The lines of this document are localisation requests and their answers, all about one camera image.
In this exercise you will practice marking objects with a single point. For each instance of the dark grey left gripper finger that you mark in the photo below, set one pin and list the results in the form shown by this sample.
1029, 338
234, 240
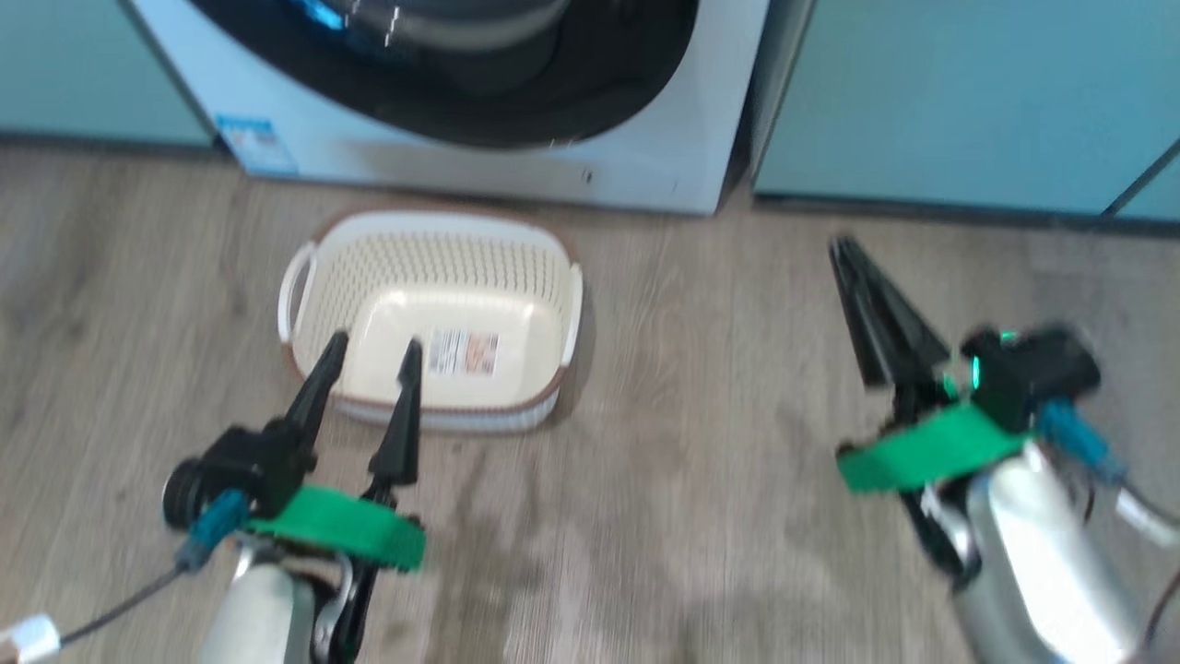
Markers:
404, 433
318, 397

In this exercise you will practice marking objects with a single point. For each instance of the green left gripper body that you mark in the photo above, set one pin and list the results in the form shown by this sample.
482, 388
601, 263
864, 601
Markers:
350, 530

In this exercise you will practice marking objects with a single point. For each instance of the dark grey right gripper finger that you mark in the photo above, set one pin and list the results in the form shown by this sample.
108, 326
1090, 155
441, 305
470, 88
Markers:
867, 332
917, 350

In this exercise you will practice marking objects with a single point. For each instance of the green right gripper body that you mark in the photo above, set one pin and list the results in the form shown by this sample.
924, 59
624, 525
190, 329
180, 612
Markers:
931, 447

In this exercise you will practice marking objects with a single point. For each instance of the washing machine glass door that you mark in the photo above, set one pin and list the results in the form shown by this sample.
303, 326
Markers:
553, 92

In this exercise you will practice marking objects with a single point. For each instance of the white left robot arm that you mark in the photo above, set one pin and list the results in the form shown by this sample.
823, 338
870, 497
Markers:
258, 618

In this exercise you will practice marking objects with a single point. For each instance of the white front-load washing machine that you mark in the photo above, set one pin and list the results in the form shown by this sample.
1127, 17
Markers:
645, 175

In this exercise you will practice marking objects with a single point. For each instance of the grey-blue cabinet panel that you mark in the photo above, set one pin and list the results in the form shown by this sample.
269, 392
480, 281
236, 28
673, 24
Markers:
92, 65

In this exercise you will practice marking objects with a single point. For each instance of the printed basket label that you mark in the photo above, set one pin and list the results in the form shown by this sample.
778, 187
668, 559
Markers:
463, 352

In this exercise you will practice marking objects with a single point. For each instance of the blue left wrist plug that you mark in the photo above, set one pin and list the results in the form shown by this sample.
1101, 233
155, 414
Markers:
212, 526

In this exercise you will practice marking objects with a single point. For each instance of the blue wrist plug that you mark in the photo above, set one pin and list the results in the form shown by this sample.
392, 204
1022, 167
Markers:
1079, 438
212, 526

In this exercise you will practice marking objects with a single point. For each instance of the blue right wrist plug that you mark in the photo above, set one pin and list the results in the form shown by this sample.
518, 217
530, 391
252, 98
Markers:
1079, 438

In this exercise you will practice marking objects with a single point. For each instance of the cream perforated laundry basket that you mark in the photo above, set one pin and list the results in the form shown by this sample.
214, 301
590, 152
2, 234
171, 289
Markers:
415, 277

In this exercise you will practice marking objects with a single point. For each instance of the light teal cabinet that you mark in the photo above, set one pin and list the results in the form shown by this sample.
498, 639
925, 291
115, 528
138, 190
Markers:
922, 92

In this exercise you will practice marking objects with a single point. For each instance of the blue energy label sticker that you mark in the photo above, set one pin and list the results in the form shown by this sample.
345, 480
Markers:
258, 148

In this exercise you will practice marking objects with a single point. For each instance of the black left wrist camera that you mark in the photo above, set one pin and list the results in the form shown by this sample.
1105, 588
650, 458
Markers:
249, 461

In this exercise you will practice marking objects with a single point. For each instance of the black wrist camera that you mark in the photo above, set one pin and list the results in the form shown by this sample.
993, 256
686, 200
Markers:
1032, 369
249, 461

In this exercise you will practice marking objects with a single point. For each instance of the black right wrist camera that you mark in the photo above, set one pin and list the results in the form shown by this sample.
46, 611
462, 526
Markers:
1032, 369

